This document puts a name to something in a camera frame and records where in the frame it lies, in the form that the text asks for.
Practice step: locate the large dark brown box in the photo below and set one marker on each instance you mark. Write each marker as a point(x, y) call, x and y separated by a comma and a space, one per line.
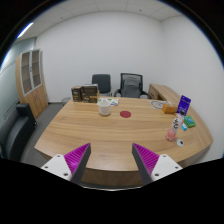
point(90, 93)

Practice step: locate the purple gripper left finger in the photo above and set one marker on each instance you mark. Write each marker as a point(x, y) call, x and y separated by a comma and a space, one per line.
point(70, 166)

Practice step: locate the wooden side desk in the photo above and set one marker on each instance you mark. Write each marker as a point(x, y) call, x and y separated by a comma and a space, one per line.
point(164, 93)

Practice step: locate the purple upright box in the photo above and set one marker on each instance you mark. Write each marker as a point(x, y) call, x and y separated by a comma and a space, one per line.
point(184, 104)

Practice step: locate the round patterned plate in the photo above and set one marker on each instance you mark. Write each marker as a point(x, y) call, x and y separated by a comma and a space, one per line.
point(157, 104)

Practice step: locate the dark grey office chair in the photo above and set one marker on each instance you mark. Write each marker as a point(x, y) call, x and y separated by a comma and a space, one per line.
point(104, 83)

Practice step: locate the clear plastic water bottle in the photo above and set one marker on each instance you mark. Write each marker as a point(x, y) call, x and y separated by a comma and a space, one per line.
point(175, 126)

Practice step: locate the small blue white packet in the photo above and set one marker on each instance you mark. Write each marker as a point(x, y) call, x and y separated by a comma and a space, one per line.
point(184, 127)

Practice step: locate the white bottle cap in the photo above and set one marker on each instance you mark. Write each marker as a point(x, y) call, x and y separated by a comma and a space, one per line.
point(180, 143)

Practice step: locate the small brown box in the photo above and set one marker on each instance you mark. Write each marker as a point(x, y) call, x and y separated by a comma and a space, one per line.
point(76, 93)

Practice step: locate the wooden glass-door cabinet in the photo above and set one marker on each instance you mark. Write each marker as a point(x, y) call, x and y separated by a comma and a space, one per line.
point(30, 81)

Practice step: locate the red round coaster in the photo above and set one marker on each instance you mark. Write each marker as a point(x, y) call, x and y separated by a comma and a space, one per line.
point(125, 114)

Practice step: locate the orange tissue box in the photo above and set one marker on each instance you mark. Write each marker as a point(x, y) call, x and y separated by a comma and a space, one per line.
point(169, 109)

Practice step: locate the black mesh office chair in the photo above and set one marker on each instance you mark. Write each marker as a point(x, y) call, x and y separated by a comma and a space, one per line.
point(131, 86)

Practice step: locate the green small box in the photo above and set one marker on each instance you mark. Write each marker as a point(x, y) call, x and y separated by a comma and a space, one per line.
point(189, 122)

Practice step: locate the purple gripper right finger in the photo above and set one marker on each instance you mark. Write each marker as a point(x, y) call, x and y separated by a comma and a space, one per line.
point(152, 166)

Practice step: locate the black leather sofa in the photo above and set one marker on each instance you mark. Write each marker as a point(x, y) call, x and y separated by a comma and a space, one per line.
point(16, 132)

